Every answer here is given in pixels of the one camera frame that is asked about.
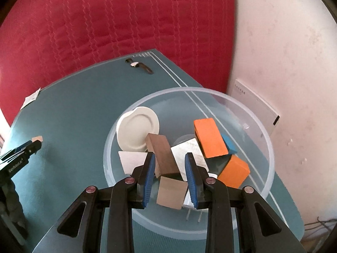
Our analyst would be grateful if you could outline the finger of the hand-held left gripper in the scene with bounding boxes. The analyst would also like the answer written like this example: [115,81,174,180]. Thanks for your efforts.
[0,141,32,160]
[11,140,42,164]

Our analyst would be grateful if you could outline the zebra striped triangular block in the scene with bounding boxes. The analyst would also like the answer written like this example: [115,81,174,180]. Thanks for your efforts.
[171,138,210,182]

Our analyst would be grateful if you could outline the plain orange block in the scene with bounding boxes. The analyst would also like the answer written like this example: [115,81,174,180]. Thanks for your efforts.
[194,118,229,159]

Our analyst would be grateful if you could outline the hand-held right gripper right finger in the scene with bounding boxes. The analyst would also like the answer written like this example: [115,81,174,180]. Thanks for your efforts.
[184,152,307,253]

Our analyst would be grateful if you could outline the clear plastic container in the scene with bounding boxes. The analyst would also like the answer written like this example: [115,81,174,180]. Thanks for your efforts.
[103,87,275,241]

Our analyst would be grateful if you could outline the white round plastic dish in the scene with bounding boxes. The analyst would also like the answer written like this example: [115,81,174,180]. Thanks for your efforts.
[116,106,160,153]

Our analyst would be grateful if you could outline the red quilted blanket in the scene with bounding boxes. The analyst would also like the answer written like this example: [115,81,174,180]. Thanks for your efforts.
[0,0,236,127]

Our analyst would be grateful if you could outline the dark strap wristwatch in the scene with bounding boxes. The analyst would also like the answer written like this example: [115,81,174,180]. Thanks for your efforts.
[125,58,154,74]

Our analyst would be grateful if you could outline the orange tiger striped block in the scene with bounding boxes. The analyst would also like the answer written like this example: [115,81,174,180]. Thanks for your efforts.
[217,154,250,189]

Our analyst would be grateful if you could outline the white charger plug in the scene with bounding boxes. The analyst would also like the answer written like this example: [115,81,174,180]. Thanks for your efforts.
[182,172,219,222]

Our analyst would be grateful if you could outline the dark floor cables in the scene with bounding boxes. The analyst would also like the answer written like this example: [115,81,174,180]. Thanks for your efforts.
[304,216,332,240]

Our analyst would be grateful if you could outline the white paper slip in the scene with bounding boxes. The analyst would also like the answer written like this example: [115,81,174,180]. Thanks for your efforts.
[20,88,41,109]

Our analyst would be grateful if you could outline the blue block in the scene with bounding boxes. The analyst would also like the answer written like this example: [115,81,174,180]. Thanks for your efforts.
[221,133,238,155]

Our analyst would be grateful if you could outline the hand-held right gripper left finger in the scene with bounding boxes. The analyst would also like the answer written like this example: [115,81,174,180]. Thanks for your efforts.
[33,151,156,253]

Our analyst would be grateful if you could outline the person's left hand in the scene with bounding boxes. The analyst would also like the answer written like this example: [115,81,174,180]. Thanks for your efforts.
[0,181,27,223]

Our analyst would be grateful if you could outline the white wall box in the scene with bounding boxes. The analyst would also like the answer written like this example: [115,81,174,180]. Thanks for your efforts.
[227,78,280,135]

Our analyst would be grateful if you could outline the plain white block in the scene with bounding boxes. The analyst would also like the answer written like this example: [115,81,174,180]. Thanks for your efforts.
[118,151,148,175]

